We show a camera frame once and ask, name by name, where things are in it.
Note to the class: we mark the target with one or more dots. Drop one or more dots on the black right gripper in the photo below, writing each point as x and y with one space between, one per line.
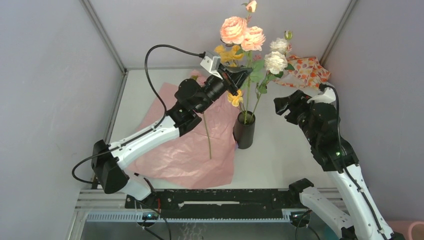
295 101

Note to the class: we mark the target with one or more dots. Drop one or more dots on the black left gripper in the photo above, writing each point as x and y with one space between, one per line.
233 78

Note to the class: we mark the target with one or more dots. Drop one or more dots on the peach rose stem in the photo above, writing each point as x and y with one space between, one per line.
240 42

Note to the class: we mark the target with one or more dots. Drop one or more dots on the purple pink wrapping paper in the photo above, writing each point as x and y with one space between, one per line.
201 159

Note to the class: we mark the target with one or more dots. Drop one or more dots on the white rose stem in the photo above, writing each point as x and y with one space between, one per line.
270 67

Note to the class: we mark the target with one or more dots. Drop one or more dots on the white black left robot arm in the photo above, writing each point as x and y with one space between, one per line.
109 160

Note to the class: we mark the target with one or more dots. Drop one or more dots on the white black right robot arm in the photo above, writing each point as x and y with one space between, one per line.
362 220

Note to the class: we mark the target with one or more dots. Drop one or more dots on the black cylindrical vase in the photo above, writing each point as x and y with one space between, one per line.
244 129

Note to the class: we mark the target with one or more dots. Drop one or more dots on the pink cylindrical vase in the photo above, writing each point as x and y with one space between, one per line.
411 230

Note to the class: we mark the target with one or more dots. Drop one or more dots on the orange floral cloth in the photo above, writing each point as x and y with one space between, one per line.
307 73

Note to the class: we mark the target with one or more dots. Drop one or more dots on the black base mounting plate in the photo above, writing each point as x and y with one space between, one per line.
267 202

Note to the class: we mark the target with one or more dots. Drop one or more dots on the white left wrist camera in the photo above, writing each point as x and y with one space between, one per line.
210 62

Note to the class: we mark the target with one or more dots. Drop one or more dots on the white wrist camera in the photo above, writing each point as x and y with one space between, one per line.
327 95
210 62

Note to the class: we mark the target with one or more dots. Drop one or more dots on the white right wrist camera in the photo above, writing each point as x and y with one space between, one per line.
327 95

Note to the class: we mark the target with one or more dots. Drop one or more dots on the white slotted cable duct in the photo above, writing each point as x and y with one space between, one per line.
150 217

